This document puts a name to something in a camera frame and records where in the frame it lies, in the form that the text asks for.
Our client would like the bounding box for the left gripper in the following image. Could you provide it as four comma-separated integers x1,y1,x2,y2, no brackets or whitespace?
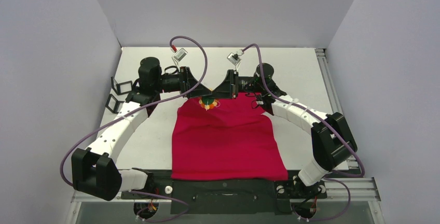
154,67,212,99

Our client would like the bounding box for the orange yellow pompom brooch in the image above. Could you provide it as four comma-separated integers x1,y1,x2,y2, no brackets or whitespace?
199,97,220,111

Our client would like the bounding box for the red t-shirt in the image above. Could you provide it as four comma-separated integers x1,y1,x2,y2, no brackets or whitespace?
171,93,288,181

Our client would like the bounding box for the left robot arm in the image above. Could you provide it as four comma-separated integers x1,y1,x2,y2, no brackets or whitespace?
71,57,212,201

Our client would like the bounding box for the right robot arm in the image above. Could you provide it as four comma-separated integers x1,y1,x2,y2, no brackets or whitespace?
210,63,358,197

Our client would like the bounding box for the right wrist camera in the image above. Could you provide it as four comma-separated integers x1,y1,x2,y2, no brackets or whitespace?
227,50,243,66

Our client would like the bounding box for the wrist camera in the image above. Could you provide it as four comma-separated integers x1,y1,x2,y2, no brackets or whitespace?
227,50,243,66
172,48,188,62

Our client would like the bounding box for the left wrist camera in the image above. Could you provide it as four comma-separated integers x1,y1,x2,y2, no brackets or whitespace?
172,48,188,62

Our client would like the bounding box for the black frame stand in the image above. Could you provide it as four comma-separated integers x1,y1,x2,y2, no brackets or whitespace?
105,94,123,114
111,77,133,95

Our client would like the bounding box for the aluminium side rail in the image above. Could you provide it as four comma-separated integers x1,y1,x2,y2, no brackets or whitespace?
314,48,360,170

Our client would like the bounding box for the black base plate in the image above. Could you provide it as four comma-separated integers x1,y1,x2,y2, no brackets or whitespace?
120,170,327,215

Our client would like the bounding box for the aluminium front rail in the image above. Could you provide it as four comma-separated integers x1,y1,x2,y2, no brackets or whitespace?
68,171,384,223

